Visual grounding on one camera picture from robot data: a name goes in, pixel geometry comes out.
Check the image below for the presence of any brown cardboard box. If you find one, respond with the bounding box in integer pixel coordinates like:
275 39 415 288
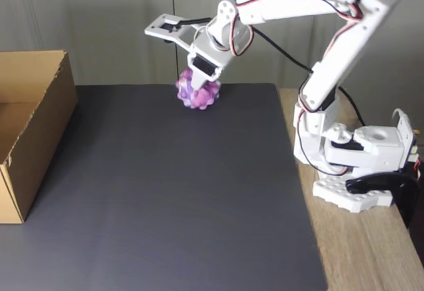
0 50 79 225

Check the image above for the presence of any black table clamp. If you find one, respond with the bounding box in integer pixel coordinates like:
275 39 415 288
345 171 420 229

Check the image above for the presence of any purple knobbly ball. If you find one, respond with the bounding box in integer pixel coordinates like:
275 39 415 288
174 68 222 110

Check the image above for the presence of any dark grey table mat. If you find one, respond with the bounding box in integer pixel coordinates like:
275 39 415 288
0 84 329 291

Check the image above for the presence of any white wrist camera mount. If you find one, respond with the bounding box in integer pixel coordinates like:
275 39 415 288
144 13 213 55

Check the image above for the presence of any black camera cable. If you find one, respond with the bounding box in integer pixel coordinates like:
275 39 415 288
165 17 367 128

